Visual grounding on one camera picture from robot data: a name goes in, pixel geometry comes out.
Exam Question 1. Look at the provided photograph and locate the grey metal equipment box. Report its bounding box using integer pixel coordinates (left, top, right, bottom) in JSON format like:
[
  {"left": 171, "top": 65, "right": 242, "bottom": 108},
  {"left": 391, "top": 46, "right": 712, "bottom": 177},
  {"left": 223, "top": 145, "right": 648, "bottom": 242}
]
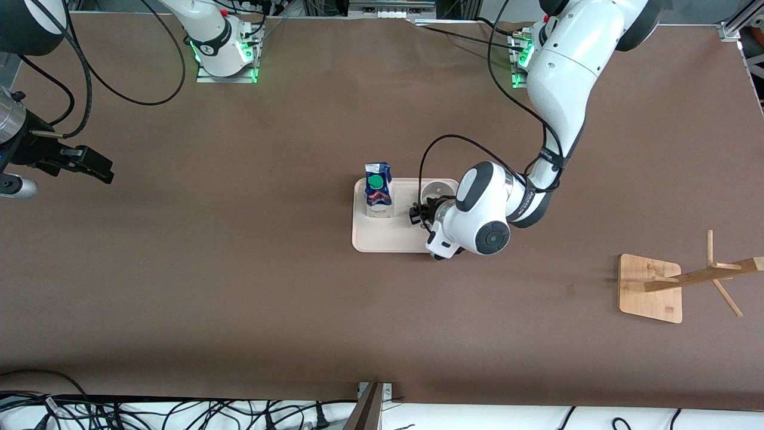
[{"left": 348, "top": 0, "right": 438, "bottom": 19}]

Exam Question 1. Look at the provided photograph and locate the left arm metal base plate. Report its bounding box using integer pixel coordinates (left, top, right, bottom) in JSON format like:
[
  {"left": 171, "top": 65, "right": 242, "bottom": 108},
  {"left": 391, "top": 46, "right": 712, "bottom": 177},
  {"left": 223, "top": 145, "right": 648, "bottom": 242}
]
[{"left": 509, "top": 30, "right": 575, "bottom": 91}]

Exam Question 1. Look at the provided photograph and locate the black cable across table edge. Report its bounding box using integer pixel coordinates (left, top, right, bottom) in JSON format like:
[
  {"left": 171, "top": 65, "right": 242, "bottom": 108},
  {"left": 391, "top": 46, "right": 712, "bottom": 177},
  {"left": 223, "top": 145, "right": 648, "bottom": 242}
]
[{"left": 411, "top": 17, "right": 527, "bottom": 52}]

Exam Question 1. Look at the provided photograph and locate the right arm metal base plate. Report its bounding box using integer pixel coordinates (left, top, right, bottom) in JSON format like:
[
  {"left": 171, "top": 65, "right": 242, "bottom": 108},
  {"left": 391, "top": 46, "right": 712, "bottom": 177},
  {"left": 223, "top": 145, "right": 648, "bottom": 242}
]
[{"left": 196, "top": 24, "right": 260, "bottom": 84}]

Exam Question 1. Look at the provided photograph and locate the blue white milk carton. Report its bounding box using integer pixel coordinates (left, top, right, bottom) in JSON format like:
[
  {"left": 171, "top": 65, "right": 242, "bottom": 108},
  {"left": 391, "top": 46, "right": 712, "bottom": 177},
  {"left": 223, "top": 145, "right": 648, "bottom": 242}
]
[{"left": 365, "top": 162, "right": 394, "bottom": 220}]

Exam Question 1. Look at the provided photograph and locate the wooden mug stand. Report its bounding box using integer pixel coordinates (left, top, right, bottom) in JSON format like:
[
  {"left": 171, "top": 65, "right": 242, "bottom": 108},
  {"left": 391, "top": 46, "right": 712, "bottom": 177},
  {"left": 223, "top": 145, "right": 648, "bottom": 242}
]
[{"left": 618, "top": 229, "right": 764, "bottom": 324}]

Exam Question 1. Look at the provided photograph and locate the white smiley mug black handle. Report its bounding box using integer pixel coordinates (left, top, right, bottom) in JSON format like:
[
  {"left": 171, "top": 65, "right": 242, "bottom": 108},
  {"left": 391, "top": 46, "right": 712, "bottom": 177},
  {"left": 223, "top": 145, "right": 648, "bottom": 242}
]
[{"left": 420, "top": 180, "right": 461, "bottom": 211}]

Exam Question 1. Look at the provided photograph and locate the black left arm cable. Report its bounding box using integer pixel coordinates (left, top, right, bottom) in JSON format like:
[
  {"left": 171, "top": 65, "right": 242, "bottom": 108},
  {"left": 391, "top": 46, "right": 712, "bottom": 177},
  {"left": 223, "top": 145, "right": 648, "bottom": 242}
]
[{"left": 418, "top": 0, "right": 566, "bottom": 232}]

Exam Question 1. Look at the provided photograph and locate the white tray with rabbit print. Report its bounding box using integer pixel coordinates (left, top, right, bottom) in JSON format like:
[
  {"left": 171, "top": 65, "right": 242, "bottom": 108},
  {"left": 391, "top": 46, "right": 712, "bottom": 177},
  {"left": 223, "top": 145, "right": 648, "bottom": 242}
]
[{"left": 352, "top": 178, "right": 461, "bottom": 254}]

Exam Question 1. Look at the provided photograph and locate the dark metal camera post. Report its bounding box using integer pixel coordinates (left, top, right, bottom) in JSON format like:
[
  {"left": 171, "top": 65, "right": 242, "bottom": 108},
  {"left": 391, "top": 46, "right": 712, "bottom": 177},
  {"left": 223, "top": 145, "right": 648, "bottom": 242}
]
[{"left": 343, "top": 382, "right": 395, "bottom": 430}]

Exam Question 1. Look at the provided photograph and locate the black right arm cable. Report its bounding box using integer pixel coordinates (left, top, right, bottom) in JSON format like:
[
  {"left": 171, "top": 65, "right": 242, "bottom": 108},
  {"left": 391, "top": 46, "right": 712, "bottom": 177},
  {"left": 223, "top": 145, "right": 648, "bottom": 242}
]
[{"left": 17, "top": 0, "right": 187, "bottom": 140}]

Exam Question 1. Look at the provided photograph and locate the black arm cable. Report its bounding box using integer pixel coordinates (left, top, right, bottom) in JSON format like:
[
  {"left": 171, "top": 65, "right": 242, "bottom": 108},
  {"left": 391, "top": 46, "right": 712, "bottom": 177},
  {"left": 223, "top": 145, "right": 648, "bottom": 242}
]
[
  {"left": 17, "top": 0, "right": 187, "bottom": 140},
  {"left": 418, "top": 0, "right": 566, "bottom": 232}
]

